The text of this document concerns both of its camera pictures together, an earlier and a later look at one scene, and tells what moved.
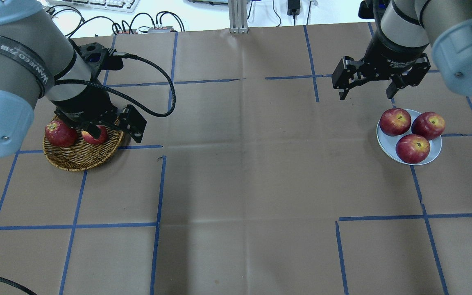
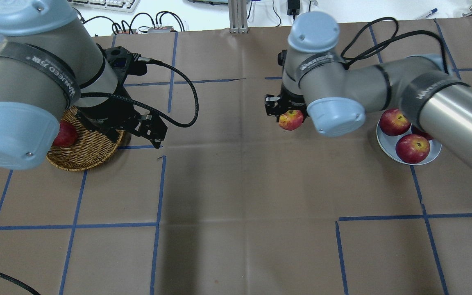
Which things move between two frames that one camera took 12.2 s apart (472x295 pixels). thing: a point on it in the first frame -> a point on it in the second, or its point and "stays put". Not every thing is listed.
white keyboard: (128, 6) stays put
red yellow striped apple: (101, 138) -> (291, 120)
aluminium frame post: (237, 16) stays put
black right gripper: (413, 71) -> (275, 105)
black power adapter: (293, 7) stays put
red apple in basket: (59, 134) stays put
